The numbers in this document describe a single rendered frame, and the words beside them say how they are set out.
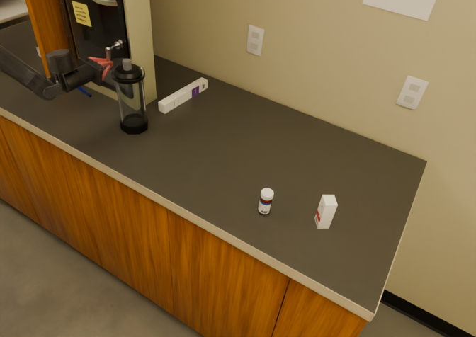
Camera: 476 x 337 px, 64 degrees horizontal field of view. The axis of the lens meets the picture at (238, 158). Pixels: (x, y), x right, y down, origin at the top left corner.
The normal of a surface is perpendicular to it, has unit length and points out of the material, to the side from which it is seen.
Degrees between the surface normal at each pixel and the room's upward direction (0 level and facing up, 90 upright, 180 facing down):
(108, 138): 0
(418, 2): 90
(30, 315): 0
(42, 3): 90
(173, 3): 90
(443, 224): 90
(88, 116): 0
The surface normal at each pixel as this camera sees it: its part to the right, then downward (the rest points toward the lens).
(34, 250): 0.08, -0.74
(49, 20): 0.85, 0.40
